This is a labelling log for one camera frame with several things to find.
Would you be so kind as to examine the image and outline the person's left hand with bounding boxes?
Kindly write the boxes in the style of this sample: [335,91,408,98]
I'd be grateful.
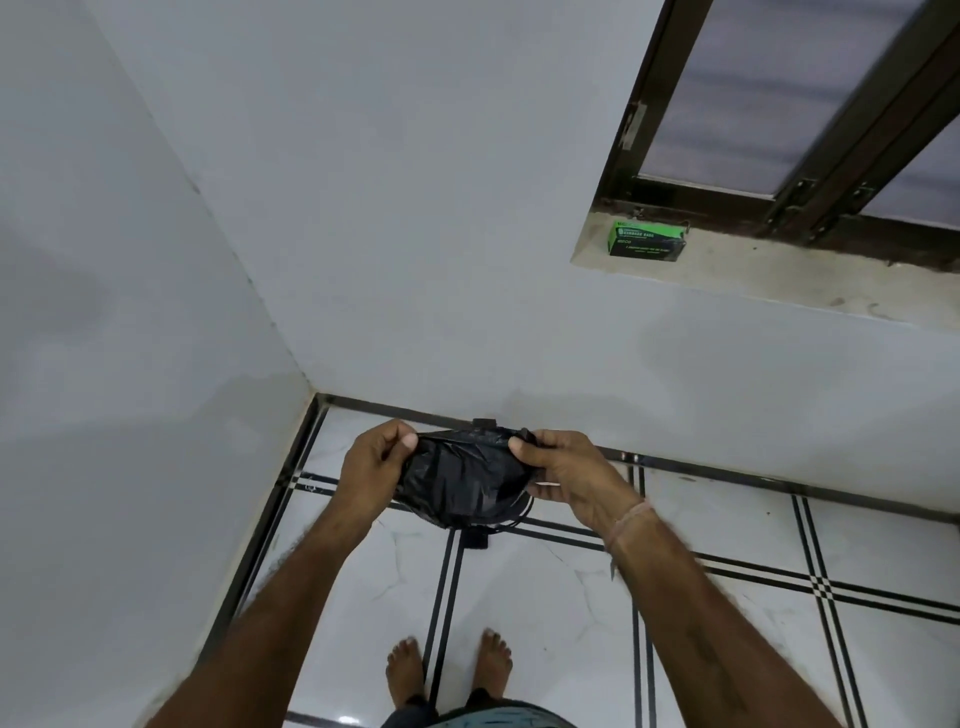
[333,419,420,526]

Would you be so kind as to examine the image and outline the person's right hand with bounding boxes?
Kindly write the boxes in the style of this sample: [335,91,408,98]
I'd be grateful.
[508,428,652,539]

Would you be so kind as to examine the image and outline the black plastic garbage bag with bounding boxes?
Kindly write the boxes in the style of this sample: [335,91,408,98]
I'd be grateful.
[393,426,540,532]

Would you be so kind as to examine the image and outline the person's right forearm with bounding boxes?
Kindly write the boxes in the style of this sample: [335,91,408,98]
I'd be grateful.
[606,507,845,728]

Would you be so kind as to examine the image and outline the person's left forearm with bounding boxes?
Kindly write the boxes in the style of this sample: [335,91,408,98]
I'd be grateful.
[142,504,391,728]

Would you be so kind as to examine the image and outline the black waste bin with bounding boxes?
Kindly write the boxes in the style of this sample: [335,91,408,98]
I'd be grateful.
[450,417,537,552]

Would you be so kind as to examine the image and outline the person's right foot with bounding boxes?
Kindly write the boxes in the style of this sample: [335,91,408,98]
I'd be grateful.
[471,628,515,700]

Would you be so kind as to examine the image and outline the person's foot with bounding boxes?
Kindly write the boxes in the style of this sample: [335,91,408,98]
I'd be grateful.
[471,628,515,700]
[385,636,427,709]

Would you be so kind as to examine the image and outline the person's left foot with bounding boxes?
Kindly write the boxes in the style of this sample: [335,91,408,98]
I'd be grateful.
[385,636,427,709]

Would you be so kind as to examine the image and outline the green garbage bag box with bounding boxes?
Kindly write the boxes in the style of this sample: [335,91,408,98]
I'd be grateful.
[607,219,690,261]

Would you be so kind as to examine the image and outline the dark patterned shorts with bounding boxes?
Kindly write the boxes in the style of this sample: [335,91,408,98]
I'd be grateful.
[378,688,582,728]

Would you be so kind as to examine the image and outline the stone window sill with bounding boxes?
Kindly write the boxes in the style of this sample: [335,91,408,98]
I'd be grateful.
[571,212,960,336]

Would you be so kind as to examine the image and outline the metal window latch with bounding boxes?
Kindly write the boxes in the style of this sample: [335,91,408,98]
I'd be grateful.
[620,100,648,152]

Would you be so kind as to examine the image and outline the frosted window glass pane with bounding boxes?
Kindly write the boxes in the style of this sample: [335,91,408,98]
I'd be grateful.
[872,133,960,231]
[637,0,931,198]

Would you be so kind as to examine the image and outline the pale thread wrist bracelet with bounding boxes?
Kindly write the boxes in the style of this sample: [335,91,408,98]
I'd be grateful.
[603,501,658,558]

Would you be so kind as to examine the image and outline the dark brown window frame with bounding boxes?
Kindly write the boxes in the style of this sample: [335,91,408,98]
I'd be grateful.
[592,0,960,275]

